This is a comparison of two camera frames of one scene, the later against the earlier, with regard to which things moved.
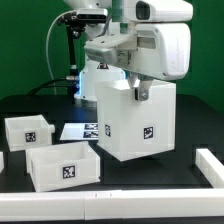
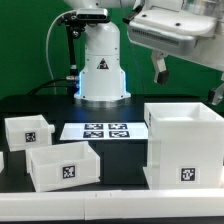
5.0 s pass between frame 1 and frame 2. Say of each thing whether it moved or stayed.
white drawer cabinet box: moved
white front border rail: stayed
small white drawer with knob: stayed
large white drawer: stayed
